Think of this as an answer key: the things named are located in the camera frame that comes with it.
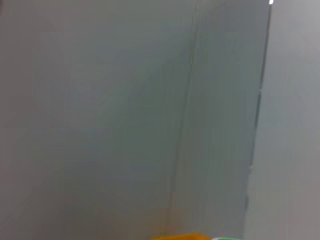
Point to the clear green-label water bottle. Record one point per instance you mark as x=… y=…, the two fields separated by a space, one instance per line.
x=226 y=238

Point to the yellow plastic bin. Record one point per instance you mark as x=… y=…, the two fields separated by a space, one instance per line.
x=182 y=237

